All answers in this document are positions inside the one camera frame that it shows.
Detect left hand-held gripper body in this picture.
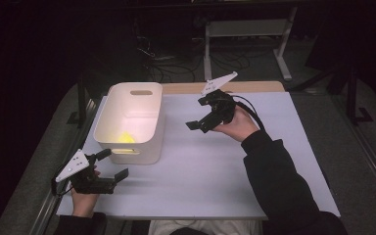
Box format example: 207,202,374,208
55,149,118,195

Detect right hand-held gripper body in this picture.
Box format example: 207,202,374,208
198,71,239,134

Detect yellow shuttlecock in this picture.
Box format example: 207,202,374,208
117,130,137,144

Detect white plastic storage bin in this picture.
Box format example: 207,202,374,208
93,81,166,165

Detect person's left hand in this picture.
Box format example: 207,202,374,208
70,167,101,219

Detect person's right hand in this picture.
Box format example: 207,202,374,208
212,106,260,143

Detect wooden desk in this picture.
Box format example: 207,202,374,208
107,80,286,96

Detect black metal stand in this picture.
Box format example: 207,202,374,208
66,73,90,129
289,61,375,127

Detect person's light clothing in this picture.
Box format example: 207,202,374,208
147,218,264,235

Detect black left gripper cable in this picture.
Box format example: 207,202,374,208
50,178,74,198

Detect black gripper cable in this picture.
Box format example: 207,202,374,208
50,178,74,198
230,94,266,132

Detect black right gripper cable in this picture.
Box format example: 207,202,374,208
230,94,266,132

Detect metal rail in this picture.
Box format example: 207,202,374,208
28,97,100,235
332,94,376,210

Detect black cables on floor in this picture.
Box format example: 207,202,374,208
132,32,254,83

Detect white metal table frame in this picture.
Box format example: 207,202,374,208
204,6,299,82

